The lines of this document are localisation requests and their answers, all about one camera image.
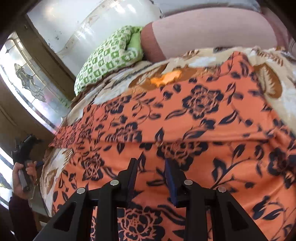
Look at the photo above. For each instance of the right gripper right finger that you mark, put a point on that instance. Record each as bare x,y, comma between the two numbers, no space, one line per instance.
228,218

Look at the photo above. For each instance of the person left hand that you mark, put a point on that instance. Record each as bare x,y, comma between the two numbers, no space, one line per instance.
19,179

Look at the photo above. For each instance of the wooden stained glass door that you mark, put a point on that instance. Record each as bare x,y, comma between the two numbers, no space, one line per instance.
36,91

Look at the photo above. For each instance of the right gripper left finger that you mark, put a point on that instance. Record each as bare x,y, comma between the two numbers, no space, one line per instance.
73,220

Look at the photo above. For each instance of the grey pillow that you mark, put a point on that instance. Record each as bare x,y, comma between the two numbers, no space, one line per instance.
171,7

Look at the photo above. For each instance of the green checkered folded quilt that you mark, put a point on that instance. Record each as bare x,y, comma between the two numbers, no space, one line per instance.
122,49

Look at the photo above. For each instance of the pink bolster cushion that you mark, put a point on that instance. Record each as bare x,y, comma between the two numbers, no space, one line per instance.
177,34

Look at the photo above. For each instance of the leaf pattern fleece blanket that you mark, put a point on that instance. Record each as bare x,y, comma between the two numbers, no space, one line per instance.
275,70

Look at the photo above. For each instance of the orange floral garment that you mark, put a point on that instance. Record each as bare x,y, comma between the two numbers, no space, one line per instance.
215,126

